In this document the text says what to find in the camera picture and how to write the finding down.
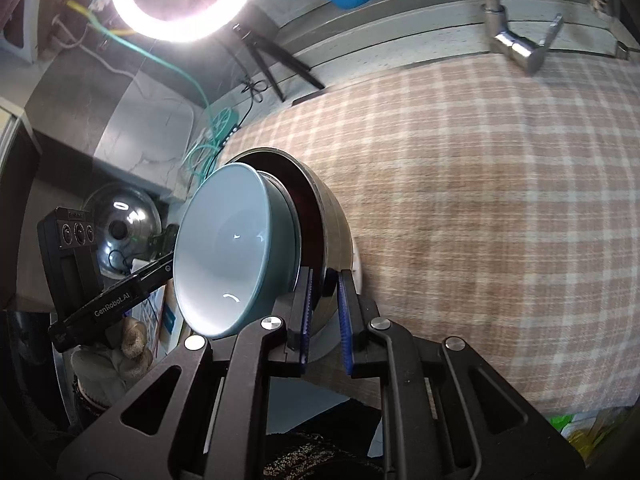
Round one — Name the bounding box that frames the pale green ceramic bowl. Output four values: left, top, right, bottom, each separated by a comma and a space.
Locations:
174, 162, 302, 338

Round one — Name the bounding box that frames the large stainless steel bowl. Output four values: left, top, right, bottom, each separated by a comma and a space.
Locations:
226, 146, 357, 366

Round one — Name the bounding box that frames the red steel-lined bowl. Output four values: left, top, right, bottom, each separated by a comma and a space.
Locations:
230, 148, 324, 287

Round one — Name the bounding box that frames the white plate with leaf print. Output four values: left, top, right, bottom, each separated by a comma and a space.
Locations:
350, 240, 363, 294

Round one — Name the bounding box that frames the steel pot lid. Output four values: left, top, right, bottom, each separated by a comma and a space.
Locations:
84, 183, 162, 280

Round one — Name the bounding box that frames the teal round power strip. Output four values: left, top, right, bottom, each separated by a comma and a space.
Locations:
212, 107, 240, 136

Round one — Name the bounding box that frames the beige plaid tablecloth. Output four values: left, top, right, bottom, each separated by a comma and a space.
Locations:
224, 53, 639, 415

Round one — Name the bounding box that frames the black tripod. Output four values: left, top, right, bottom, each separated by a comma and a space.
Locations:
230, 22, 327, 104

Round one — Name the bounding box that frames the chrome faucet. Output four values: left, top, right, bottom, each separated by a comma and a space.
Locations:
472, 0, 565, 77

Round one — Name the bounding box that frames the teal power cable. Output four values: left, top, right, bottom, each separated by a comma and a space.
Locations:
64, 0, 239, 181

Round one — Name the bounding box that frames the white power cable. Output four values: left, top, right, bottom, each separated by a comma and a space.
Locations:
49, 14, 212, 166

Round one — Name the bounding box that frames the black thin cable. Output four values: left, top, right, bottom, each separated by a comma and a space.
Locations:
219, 74, 269, 146

